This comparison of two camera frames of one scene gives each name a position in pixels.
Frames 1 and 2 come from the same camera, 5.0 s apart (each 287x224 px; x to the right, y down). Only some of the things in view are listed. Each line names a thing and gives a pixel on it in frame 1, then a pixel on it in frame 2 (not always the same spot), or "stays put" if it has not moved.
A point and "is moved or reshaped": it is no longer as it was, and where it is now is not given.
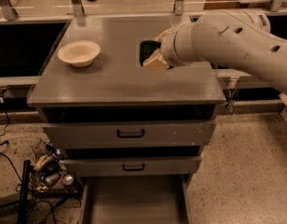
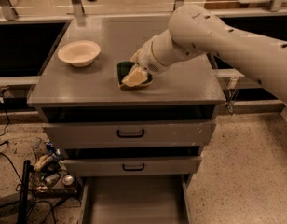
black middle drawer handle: (133, 170) stays put
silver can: (68, 179) stays put
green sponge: (146, 49) is moved or reshaped
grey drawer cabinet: (115, 117) stays put
